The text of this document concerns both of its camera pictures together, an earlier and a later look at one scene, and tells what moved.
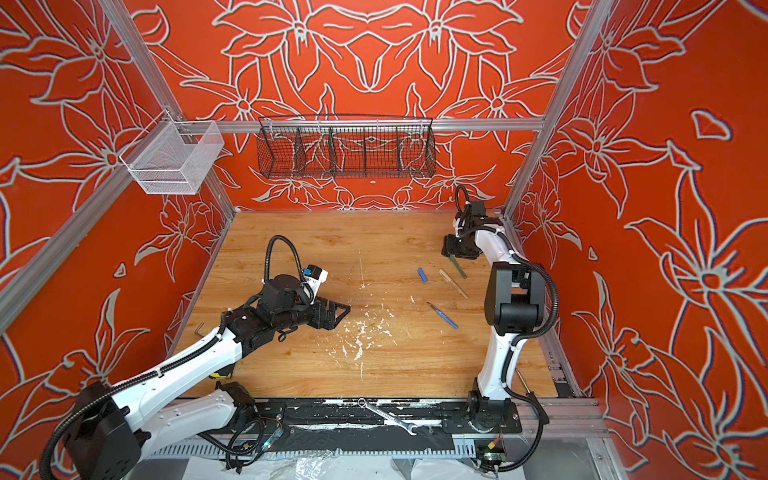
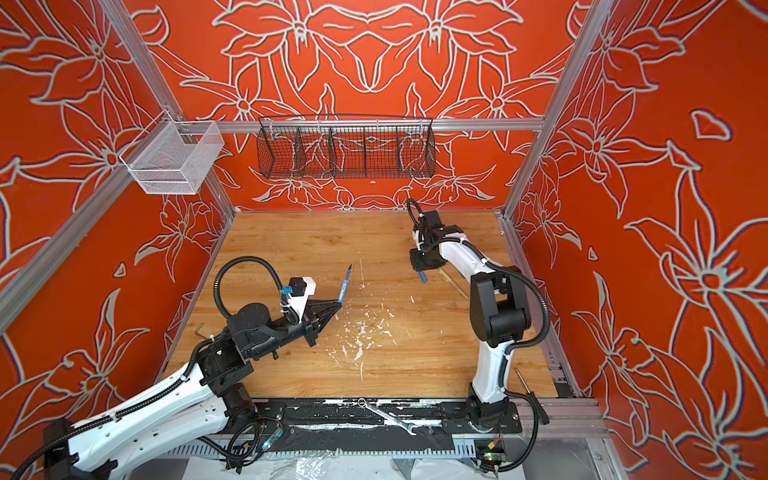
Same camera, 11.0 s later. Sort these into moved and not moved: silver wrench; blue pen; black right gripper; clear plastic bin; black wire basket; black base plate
Moved: blue pen; black right gripper
Not moved: black base plate; black wire basket; silver wrench; clear plastic bin
